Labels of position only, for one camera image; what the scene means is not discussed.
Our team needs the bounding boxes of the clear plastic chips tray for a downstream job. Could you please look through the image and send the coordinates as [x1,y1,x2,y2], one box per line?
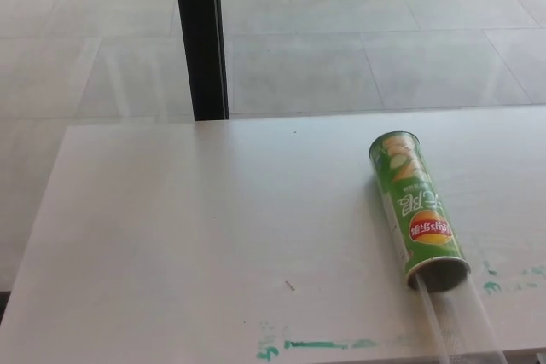
[415,273,505,364]

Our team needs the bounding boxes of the green chips can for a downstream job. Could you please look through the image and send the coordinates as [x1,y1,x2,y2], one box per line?
[368,130,473,292]

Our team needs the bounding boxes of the black window frame post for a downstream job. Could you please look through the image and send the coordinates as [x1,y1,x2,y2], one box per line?
[171,0,230,122]

